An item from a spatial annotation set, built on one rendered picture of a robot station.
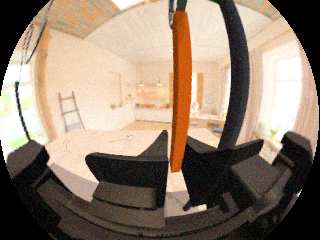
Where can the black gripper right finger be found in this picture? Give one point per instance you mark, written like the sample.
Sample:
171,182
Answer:
204,166

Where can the grey loop with orange handle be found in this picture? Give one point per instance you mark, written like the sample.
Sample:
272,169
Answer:
182,80

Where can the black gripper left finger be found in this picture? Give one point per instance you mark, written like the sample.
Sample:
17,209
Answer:
148,170

